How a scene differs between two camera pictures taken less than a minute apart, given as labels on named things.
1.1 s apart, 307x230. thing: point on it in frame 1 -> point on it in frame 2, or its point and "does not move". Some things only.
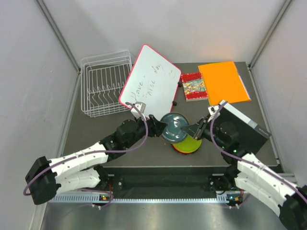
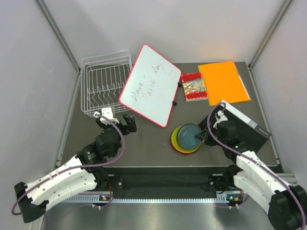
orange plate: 181,152 does not move
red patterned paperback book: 194,86 does not move
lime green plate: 189,144 -> 176,144
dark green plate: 173,132 -> 185,136
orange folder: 223,83 does not move
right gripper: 193,130 does not move
